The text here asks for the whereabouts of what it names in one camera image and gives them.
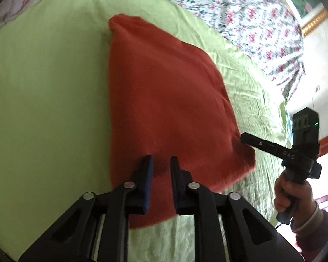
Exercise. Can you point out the white pink-flowered quilt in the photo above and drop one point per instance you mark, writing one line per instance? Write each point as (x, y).
(235, 13)

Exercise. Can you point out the person's right forearm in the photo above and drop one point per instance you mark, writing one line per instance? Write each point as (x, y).
(314, 223)

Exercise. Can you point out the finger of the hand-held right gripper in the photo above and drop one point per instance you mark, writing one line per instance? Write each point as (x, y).
(259, 144)

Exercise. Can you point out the orange knitted sweater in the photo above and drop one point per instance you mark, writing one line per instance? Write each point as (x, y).
(166, 109)

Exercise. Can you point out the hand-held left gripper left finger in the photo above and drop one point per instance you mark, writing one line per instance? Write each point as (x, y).
(146, 180)

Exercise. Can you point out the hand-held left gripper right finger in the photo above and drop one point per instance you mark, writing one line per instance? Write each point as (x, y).
(176, 182)

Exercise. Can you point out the person's right hand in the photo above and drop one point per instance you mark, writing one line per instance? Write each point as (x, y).
(292, 193)

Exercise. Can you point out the light green bed sheet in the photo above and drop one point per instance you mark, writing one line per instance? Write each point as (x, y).
(49, 101)

